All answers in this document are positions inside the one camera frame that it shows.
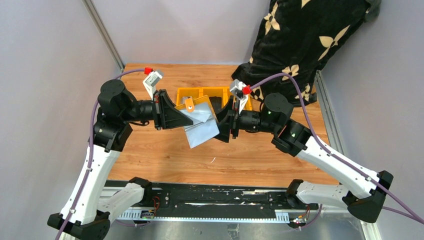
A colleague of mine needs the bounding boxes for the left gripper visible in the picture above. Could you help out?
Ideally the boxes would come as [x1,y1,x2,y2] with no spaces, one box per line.
[121,89,194,130]

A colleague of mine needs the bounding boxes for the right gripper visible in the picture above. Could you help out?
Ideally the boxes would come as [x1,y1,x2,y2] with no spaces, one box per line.
[203,95,279,143]

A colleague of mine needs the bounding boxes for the yellow leather card holder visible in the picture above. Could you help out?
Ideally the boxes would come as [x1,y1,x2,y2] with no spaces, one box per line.
[175,95,220,149]

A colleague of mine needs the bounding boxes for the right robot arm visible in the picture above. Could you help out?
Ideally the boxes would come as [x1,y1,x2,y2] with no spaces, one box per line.
[216,93,393,223]

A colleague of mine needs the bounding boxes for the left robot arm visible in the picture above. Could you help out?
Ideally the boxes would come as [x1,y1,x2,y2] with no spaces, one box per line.
[47,79,193,240]

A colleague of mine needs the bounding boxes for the black cards in bin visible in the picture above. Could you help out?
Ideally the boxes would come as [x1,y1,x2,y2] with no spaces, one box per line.
[209,96,222,114]

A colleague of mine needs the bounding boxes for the middle yellow bin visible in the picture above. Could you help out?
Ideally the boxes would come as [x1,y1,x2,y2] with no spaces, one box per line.
[201,86,230,109]

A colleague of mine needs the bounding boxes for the yellow bin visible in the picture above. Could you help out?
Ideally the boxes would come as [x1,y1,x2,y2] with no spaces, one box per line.
[175,87,202,113]
[226,91,253,111]
[201,86,230,109]

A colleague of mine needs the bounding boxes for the right yellow bin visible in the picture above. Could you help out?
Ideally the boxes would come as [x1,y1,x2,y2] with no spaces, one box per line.
[226,91,253,111]

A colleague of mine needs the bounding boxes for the left yellow bin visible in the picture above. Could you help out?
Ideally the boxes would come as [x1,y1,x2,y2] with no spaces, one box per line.
[175,87,202,113]

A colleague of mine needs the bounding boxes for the black floral blanket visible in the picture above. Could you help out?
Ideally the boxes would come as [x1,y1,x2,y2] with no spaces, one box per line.
[231,0,382,107]

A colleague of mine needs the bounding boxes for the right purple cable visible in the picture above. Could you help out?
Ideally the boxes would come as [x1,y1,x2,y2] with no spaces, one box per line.
[243,73,424,225]

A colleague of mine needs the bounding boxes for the purple cable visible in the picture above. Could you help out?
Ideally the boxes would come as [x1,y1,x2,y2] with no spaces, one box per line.
[243,73,424,225]
[54,67,153,240]

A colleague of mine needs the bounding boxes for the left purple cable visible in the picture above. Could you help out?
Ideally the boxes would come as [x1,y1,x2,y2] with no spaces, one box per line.
[54,67,153,240]

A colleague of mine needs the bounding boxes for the aluminium frame post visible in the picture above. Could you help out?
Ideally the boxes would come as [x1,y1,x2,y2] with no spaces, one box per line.
[82,0,125,72]

